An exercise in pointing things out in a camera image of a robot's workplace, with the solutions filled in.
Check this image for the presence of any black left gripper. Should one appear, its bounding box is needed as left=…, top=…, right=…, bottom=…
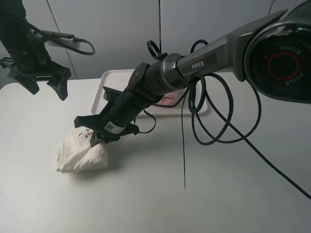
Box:
left=0, top=31, right=71, bottom=100

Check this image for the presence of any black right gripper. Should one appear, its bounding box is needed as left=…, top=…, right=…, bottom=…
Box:
left=74, top=87, right=156, bottom=147

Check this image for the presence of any cream white towel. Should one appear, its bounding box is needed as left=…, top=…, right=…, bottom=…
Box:
left=56, top=127, right=108, bottom=173

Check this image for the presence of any pink towel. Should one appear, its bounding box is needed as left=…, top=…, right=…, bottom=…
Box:
left=155, top=89, right=185, bottom=107

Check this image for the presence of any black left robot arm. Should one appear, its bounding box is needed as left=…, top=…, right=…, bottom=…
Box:
left=0, top=0, right=71, bottom=100

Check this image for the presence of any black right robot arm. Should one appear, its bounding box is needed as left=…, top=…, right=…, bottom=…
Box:
left=74, top=1, right=311, bottom=145

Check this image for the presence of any white rectangular plastic tray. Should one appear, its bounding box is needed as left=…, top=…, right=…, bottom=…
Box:
left=91, top=69, right=209, bottom=117

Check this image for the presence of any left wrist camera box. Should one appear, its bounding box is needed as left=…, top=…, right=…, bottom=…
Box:
left=43, top=31, right=81, bottom=49

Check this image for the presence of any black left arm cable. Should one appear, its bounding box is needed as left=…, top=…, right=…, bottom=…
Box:
left=0, top=0, right=96, bottom=76

